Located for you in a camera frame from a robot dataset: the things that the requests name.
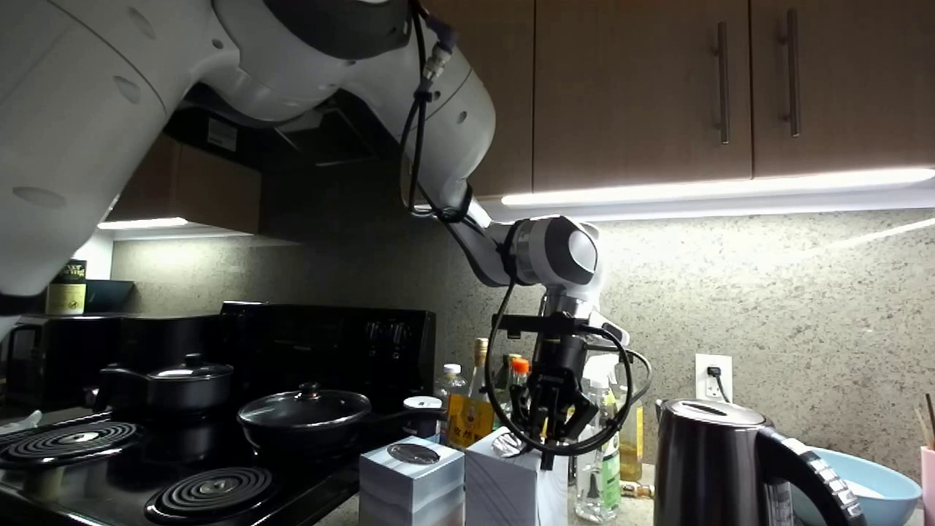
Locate black electric stove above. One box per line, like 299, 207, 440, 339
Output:
0, 298, 440, 526

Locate oil bottle yellow label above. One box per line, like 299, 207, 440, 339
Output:
443, 336, 503, 451

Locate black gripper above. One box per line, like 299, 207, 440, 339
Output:
522, 314, 597, 474

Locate black coil burner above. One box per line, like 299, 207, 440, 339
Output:
0, 417, 139, 469
142, 466, 277, 526

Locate slim yellow bottle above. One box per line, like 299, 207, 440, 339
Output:
623, 400, 649, 488

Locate white lid jar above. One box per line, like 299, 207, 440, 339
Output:
399, 391, 448, 445

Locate orange cap sauce bottle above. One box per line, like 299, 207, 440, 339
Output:
503, 353, 535, 412

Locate metal cabinet handle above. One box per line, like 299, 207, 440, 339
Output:
711, 21, 730, 146
773, 7, 803, 137

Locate under-cabinet light strip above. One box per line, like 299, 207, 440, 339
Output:
497, 163, 935, 225
93, 213, 193, 236

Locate black pot with lid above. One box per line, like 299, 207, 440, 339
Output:
96, 353, 239, 422

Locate clear spray bottle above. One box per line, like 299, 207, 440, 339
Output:
569, 349, 627, 526

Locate utensil holder with knives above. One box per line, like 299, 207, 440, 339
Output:
912, 391, 935, 451

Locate dark range hood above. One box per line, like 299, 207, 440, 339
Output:
96, 83, 432, 242

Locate teal container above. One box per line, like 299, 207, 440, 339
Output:
85, 277, 139, 318

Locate white outlet with plug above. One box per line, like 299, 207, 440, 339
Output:
693, 350, 737, 407

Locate pale white striped tissue box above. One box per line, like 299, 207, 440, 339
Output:
462, 423, 573, 526

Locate dark lidded jar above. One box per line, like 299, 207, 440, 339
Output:
44, 258, 91, 318

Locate dark grey striped tissue box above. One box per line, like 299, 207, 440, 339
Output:
357, 436, 467, 526

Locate wooden upper cabinets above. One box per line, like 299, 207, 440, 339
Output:
421, 0, 935, 197

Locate light blue bowl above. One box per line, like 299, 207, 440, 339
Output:
803, 447, 925, 526

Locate black frying pan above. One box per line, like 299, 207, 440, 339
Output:
234, 390, 373, 457

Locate glass pan lid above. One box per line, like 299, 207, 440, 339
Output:
237, 381, 373, 426

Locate steel electric kettle black handle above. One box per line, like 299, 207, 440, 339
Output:
651, 394, 868, 526

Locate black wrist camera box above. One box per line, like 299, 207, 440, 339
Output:
493, 314, 548, 341

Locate black countertop appliance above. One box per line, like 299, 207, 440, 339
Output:
0, 317, 52, 412

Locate pink box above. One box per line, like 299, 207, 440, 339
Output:
917, 441, 935, 526

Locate clear bottle white cap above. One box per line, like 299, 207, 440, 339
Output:
436, 360, 467, 404

